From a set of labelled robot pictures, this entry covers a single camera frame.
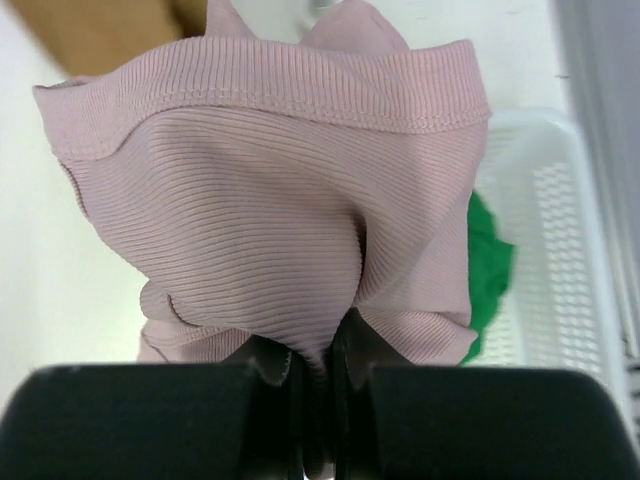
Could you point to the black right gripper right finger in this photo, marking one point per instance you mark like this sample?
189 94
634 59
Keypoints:
399 421

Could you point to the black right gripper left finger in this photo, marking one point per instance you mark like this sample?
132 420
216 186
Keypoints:
237 420

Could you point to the green tank top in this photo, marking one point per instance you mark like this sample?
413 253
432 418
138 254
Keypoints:
490 263

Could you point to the mauve pink tank top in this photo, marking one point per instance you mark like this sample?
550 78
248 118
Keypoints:
267 188

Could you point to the tan brown tank top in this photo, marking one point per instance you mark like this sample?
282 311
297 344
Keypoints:
94 37

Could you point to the white plastic basket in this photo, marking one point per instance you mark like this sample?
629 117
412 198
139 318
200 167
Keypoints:
560 309

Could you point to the white clothes rack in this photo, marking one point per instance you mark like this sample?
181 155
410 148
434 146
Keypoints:
283 21

